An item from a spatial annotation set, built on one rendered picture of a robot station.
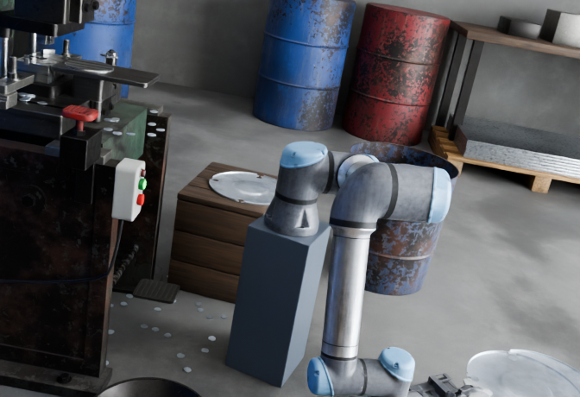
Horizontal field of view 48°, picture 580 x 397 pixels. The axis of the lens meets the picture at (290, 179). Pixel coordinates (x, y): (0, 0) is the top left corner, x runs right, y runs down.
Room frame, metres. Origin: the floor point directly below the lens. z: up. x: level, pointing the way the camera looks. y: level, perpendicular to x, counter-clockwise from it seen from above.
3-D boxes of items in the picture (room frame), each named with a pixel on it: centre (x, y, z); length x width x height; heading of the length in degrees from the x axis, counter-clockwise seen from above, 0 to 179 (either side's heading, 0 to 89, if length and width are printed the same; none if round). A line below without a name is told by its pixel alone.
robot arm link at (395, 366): (1.17, -0.27, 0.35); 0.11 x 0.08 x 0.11; 105
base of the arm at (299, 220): (1.65, -0.02, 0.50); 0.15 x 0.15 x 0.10
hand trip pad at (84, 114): (1.34, 0.47, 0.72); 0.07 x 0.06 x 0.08; 89
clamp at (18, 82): (1.51, 0.70, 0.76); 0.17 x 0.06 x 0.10; 179
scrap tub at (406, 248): (2.38, -0.41, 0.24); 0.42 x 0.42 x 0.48
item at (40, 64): (1.68, 0.69, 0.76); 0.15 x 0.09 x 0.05; 179
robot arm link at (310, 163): (1.65, -0.03, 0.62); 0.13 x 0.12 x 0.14; 105
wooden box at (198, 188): (2.13, 0.13, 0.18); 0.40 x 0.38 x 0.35; 82
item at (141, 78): (1.68, 0.52, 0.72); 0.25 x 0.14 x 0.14; 89
